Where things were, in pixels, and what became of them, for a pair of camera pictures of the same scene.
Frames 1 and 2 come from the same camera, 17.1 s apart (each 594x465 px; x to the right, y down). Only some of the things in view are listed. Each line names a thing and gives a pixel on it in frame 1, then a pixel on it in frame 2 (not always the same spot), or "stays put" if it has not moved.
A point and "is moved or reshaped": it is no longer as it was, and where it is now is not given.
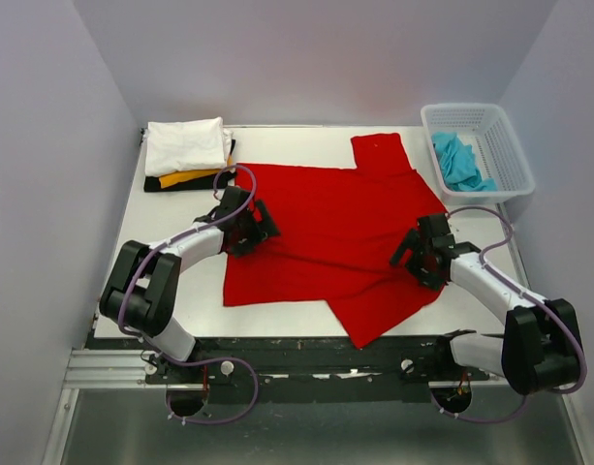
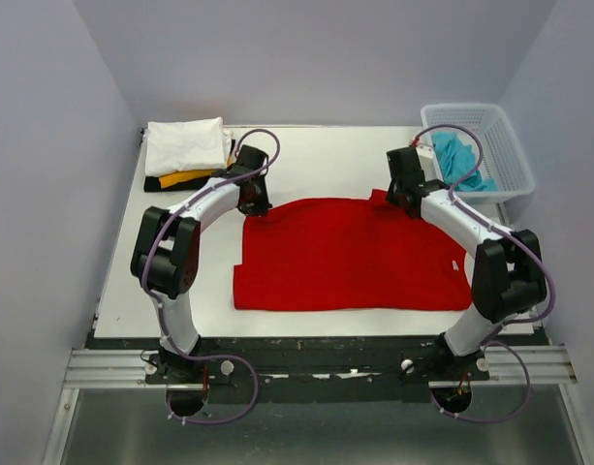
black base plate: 309,369 stays put
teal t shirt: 457,164 stays put
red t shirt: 339,230 is moved or reshaped
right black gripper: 429,279 → 390,195
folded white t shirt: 186,146 stays put
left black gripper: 260,233 → 262,207
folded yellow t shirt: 180,176 stays put
